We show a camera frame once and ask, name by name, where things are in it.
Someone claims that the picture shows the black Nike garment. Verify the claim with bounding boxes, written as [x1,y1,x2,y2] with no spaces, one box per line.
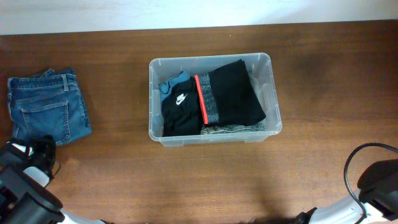
[161,77,203,137]

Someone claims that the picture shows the blue denim cloth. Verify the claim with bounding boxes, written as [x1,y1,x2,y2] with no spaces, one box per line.
[159,71,190,101]

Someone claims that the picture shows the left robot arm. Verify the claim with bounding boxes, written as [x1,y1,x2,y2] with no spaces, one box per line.
[1,136,107,224]

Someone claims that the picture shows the dark blue jeans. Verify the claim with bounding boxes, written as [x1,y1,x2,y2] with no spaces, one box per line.
[7,68,92,146]

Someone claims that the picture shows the clear plastic storage bin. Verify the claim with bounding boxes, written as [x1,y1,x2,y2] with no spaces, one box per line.
[149,52,282,147]

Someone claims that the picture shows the black shorts red waistband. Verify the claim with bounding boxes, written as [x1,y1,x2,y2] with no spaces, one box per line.
[194,59,266,126]

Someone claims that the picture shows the light blue denim jeans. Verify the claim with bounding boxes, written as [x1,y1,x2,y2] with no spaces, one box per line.
[201,121,267,135]

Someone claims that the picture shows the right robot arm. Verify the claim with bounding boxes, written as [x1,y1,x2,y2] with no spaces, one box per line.
[293,159,397,224]

